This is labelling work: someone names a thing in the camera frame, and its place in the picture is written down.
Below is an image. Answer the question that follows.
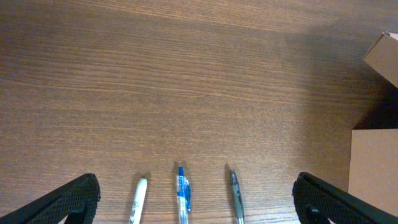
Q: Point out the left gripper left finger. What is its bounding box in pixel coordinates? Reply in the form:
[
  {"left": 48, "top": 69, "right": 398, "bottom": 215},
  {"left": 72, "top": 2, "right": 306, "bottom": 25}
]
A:
[{"left": 1, "top": 173, "right": 101, "bottom": 224}]

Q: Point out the black and white marker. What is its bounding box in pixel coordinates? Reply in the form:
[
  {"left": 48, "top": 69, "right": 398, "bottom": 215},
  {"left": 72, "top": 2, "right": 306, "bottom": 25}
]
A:
[{"left": 129, "top": 178, "right": 148, "bottom": 224}]

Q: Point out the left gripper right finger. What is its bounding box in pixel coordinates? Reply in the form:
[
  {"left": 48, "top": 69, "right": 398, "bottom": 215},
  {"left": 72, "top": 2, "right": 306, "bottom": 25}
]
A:
[{"left": 292, "top": 172, "right": 397, "bottom": 224}]

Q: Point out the blue ballpoint pen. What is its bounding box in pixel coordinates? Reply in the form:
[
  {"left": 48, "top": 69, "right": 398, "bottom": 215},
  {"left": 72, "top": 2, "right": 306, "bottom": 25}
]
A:
[{"left": 176, "top": 166, "right": 192, "bottom": 224}]

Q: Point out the dark grey pen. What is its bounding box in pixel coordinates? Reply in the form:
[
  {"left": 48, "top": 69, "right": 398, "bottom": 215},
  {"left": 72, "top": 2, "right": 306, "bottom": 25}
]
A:
[{"left": 230, "top": 169, "right": 244, "bottom": 224}]

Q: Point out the open cardboard box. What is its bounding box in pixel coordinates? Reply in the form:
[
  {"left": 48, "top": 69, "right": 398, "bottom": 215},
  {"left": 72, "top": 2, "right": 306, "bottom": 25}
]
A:
[{"left": 348, "top": 32, "right": 397, "bottom": 216}]

